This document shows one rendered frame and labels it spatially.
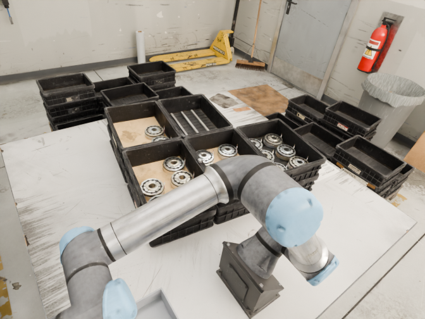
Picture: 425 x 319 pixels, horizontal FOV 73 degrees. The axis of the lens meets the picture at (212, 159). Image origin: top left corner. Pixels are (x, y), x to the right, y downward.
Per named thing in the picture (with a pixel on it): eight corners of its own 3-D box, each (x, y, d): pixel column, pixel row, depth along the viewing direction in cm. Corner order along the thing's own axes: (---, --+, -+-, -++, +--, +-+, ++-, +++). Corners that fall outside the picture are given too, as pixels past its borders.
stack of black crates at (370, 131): (363, 161, 274) (386, 120, 245) (343, 173, 257) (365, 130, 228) (326, 138, 299) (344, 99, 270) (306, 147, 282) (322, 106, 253)
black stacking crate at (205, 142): (273, 192, 134) (279, 175, 127) (217, 211, 122) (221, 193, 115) (231, 144, 160) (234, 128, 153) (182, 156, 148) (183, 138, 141)
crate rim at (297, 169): (326, 162, 141) (328, 159, 139) (278, 178, 128) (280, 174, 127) (277, 121, 167) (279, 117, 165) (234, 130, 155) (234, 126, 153)
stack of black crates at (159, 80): (162, 98, 330) (162, 59, 301) (176, 110, 312) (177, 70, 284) (129, 106, 310) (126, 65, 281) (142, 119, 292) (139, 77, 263)
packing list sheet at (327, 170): (341, 170, 170) (341, 169, 170) (317, 184, 159) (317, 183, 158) (299, 141, 190) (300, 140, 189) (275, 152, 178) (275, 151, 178)
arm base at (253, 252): (274, 278, 104) (291, 258, 103) (258, 280, 92) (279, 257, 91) (246, 247, 113) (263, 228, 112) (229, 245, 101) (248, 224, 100)
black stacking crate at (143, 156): (217, 211, 122) (220, 193, 115) (150, 234, 110) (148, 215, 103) (181, 156, 148) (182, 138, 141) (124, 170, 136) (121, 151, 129)
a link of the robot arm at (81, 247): (248, 130, 70) (43, 231, 55) (278, 153, 63) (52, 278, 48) (250, 164, 78) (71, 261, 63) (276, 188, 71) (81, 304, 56)
